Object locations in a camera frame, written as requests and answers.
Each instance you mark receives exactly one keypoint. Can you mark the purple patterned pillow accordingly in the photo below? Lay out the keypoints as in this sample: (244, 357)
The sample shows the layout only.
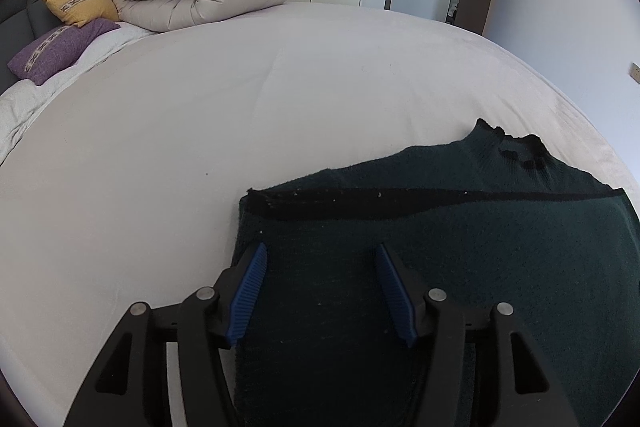
(55, 49)

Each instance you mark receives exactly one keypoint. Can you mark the yellow patterned pillow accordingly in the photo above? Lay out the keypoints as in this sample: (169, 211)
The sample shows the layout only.
(82, 4)

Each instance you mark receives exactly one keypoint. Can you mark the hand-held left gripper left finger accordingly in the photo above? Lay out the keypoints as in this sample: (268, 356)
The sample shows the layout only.
(245, 292)

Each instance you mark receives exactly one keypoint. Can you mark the dark green sweater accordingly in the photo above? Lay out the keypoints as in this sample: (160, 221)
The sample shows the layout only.
(440, 287)

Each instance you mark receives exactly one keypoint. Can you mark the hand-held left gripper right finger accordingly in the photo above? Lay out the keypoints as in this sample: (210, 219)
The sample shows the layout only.
(397, 294)

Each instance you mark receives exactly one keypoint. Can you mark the wall socket plate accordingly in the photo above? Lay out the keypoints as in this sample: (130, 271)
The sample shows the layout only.
(635, 73)

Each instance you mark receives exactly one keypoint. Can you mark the white bed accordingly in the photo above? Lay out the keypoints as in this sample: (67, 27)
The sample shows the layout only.
(250, 107)

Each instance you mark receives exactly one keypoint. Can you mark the white pillow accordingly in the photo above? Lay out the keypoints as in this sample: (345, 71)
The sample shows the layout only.
(45, 87)

